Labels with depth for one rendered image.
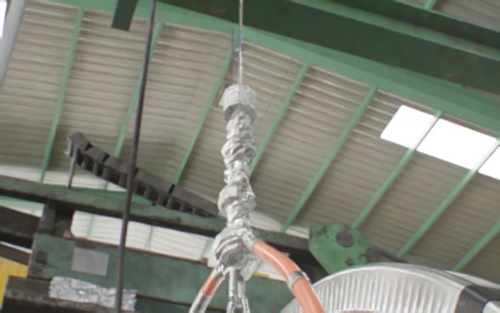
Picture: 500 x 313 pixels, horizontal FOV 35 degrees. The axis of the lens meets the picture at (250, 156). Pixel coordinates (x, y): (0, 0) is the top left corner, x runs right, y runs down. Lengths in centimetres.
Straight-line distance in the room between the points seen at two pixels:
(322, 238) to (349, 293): 111
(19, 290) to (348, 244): 76
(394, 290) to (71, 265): 107
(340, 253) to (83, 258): 59
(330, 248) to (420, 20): 234
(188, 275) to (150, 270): 8
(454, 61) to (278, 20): 89
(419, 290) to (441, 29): 350
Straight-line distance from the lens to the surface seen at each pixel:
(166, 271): 171
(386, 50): 383
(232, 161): 81
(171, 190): 184
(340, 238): 189
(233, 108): 86
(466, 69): 399
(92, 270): 167
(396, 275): 68
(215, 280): 81
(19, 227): 179
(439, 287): 62
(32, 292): 163
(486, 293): 58
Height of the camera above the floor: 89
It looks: 41 degrees up
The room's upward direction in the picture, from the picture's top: straight up
